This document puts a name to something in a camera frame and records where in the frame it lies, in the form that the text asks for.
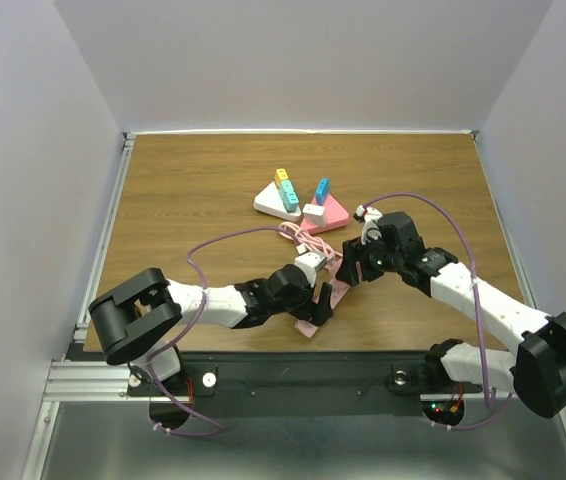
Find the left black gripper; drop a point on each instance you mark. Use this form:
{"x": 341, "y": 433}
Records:
{"x": 311, "y": 311}

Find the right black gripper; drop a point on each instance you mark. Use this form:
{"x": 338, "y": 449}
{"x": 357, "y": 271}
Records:
{"x": 350, "y": 250}

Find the pink long power strip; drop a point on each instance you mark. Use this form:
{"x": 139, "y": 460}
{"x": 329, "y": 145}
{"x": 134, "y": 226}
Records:
{"x": 340, "y": 289}

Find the pink triangular power strip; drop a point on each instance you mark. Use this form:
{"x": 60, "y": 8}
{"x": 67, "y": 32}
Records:
{"x": 335, "y": 216}

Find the white cube charger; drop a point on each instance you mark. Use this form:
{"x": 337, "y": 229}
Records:
{"x": 314, "y": 215}

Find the white triangular power strip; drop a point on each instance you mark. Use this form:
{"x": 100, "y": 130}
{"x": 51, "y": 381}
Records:
{"x": 269, "y": 202}

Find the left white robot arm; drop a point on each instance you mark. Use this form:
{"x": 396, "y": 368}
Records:
{"x": 132, "y": 319}

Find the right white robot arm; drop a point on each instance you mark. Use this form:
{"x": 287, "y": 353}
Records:
{"x": 532, "y": 362}

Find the blue plug adapter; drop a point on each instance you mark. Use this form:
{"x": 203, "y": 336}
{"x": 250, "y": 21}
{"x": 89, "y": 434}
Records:
{"x": 322, "y": 191}

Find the teal usb charger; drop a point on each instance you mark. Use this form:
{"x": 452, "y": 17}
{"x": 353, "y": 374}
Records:
{"x": 288, "y": 196}

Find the yellow usb charger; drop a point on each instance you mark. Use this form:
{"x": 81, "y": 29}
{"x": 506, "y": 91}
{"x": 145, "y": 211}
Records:
{"x": 280, "y": 176}

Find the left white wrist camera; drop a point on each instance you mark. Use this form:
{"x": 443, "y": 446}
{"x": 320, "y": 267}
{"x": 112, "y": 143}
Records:
{"x": 308, "y": 259}

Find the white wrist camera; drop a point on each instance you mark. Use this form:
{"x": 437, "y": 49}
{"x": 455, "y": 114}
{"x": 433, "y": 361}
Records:
{"x": 308, "y": 259}
{"x": 368, "y": 216}

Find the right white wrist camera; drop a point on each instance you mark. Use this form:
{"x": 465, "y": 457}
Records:
{"x": 368, "y": 216}

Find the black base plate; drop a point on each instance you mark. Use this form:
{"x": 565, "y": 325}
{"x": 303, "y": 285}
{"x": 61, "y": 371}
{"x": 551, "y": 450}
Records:
{"x": 266, "y": 384}

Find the aluminium frame rail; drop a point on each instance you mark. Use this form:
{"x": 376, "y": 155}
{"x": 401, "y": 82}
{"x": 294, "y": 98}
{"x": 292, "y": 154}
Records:
{"x": 92, "y": 380}

